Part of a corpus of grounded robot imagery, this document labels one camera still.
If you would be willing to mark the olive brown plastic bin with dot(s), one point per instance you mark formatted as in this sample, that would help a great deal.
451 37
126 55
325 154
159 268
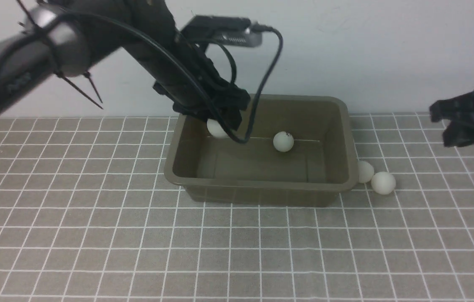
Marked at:
321 164

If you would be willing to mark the grey checkered tablecloth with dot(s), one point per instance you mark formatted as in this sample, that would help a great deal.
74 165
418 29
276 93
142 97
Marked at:
86 215

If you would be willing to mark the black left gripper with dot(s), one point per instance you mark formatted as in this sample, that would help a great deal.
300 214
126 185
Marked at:
225 95

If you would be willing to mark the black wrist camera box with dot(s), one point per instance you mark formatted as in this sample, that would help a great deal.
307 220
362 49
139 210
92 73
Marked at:
230 31

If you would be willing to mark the white ping-pong ball with logo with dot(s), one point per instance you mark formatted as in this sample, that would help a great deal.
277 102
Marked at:
383 183

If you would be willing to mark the plain white ping-pong ball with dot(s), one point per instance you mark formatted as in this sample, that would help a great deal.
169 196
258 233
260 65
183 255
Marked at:
366 172

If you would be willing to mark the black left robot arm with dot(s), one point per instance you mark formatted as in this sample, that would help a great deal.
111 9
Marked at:
66 38

